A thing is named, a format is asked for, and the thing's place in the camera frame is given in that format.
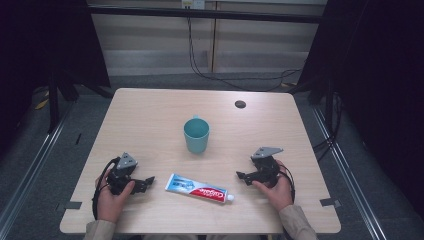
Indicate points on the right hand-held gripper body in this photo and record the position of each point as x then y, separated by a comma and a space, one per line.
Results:
265, 165

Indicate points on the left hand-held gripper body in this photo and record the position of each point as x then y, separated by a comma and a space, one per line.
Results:
121, 171

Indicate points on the person's right hand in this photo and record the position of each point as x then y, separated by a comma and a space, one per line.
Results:
276, 195

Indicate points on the person's left hand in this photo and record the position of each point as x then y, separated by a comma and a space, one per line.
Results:
111, 201

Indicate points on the blue red toothpaste tube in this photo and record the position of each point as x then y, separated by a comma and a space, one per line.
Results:
196, 189

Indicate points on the grey tape strip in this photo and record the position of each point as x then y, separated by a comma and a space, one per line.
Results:
73, 205
330, 202

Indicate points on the teal plastic cup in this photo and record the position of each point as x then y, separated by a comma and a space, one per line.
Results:
196, 136

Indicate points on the dark round table grommet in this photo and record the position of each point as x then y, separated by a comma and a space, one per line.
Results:
240, 104

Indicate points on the yellow floor tape piece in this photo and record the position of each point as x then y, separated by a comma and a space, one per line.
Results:
42, 104

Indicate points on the dark curtain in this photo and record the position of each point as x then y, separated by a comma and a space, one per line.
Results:
380, 83
46, 43

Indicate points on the metal floor rail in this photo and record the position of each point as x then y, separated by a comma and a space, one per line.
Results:
31, 166
350, 173

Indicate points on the black horizontal frame bar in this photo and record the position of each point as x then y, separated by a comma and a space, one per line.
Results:
206, 14

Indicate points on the white wall socket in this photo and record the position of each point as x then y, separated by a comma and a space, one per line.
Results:
193, 3

